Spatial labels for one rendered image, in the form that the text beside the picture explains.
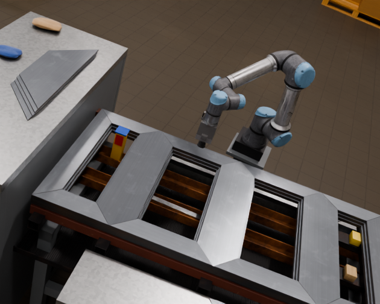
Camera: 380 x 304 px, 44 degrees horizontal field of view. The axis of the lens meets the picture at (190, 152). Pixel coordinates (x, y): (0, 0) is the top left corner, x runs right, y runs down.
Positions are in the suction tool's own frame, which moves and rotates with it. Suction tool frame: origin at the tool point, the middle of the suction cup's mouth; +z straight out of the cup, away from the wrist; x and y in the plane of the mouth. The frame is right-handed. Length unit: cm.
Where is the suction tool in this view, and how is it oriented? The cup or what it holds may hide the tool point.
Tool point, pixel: (201, 145)
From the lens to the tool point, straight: 243.0
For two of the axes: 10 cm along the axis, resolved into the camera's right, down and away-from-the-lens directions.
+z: -2.7, 7.6, 5.9
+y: 9.3, 3.6, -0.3
